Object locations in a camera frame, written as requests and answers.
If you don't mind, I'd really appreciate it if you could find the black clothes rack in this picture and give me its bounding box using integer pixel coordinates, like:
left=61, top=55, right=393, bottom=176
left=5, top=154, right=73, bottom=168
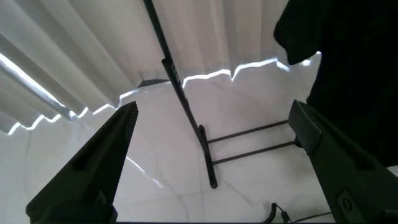
left=142, top=0, right=304, bottom=190

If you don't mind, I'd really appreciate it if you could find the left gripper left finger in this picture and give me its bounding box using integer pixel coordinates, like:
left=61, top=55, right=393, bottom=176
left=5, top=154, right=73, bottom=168
left=25, top=101, right=139, bottom=224

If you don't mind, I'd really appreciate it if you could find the white curtain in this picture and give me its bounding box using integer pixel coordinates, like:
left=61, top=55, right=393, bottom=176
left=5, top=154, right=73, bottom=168
left=0, top=0, right=323, bottom=135

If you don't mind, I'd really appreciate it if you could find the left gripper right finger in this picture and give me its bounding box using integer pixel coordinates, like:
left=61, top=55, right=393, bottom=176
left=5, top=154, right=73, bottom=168
left=287, top=99, right=398, bottom=224

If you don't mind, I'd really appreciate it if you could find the black garment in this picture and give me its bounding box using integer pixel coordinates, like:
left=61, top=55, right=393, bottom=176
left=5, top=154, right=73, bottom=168
left=273, top=0, right=398, bottom=167

